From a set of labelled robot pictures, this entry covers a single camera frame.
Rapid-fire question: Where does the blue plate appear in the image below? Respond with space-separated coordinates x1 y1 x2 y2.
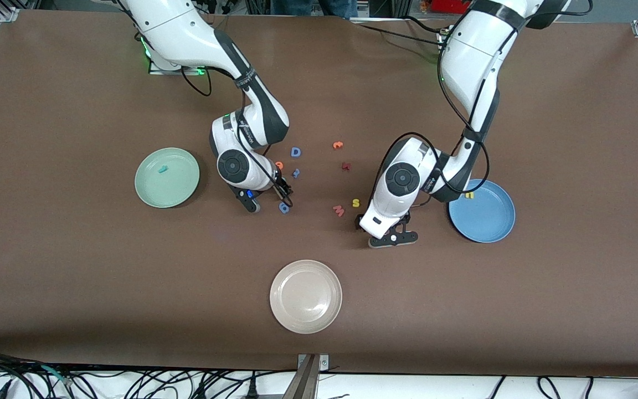
448 178 516 244

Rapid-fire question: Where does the beige plate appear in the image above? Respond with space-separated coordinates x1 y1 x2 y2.
269 259 343 335

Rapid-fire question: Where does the pale green plate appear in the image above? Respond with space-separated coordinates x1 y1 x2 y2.
135 147 200 209

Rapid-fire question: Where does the person in blue jeans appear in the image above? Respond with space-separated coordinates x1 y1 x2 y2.
272 0 358 18

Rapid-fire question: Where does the aluminium profile bar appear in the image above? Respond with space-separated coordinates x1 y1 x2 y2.
283 355 320 399

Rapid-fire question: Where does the red box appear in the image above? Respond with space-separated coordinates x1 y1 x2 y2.
431 0 472 14

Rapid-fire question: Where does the brown table cover sheet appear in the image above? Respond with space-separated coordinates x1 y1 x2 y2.
0 10 638 378

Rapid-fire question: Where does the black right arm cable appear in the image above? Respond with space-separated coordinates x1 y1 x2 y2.
179 65 296 209

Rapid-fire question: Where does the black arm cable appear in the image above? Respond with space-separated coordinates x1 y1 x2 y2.
179 65 296 209
372 22 491 208

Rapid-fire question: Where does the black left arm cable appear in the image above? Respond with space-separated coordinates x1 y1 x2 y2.
372 22 491 208

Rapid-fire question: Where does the metal corner bracket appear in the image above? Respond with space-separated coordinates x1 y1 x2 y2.
297 354 330 373

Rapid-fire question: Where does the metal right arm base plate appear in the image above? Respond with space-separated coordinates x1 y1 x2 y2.
148 53 209 76

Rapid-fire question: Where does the black base cable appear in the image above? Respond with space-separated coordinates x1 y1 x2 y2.
404 15 450 37
352 22 448 48

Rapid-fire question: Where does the teal cable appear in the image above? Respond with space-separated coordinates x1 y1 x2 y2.
42 363 73 386

